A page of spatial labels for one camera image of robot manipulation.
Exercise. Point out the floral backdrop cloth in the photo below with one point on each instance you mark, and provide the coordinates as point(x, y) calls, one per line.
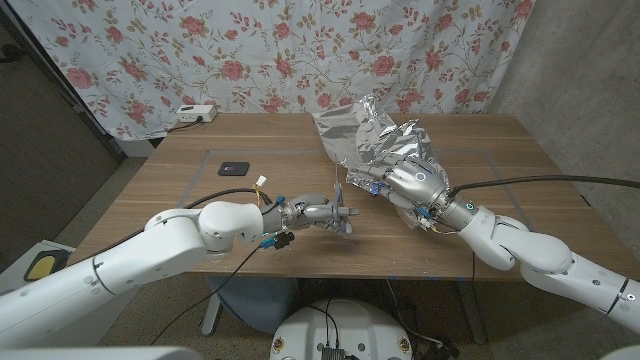
point(300, 50)

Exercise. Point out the grey table leg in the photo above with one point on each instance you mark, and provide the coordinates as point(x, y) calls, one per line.
point(472, 310)
point(211, 312)

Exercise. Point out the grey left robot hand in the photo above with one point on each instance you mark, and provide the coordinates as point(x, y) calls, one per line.
point(310, 212)

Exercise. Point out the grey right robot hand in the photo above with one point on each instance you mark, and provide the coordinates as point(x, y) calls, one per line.
point(415, 180)

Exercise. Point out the white power strip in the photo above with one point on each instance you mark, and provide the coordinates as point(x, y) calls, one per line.
point(196, 113)

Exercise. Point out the small black square device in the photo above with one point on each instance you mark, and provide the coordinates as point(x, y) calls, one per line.
point(233, 168)

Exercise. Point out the grey yellow scissors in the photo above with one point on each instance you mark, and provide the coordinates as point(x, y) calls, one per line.
point(340, 210)

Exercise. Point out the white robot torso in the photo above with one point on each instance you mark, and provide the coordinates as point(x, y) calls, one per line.
point(350, 325)

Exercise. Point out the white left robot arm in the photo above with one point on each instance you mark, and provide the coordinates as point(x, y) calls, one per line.
point(125, 265)

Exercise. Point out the grey stool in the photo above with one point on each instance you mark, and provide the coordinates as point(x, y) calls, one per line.
point(260, 305)

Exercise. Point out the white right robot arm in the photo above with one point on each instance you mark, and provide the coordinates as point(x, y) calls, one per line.
point(550, 260)

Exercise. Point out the aluminum foil sheet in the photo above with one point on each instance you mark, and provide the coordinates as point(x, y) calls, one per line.
point(370, 135)

